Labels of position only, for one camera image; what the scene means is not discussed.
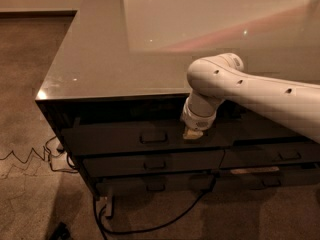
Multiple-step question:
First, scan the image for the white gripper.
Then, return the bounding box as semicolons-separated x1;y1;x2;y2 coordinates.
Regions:
180;105;216;140

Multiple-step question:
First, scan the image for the drawer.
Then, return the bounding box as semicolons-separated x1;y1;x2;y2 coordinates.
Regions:
214;164;320;192
96;173;215;196
220;142;320;169
83;150;224;177
61;119;298;155

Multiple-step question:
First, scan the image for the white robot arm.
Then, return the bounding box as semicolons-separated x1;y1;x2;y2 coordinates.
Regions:
181;53;320;143

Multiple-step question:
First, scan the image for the dark cabinet with glossy top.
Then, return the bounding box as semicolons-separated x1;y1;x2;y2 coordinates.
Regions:
36;0;319;197

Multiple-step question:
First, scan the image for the white power strip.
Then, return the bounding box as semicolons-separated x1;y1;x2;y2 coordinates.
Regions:
105;195;114;219

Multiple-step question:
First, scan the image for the black object on floor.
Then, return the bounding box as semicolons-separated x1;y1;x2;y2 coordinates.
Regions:
49;222;71;240

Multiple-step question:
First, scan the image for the thick black cable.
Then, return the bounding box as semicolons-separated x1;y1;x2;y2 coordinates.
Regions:
92;173;218;240

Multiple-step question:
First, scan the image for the thin black zigzag cable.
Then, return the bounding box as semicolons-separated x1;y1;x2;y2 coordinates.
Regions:
0;135;79;174

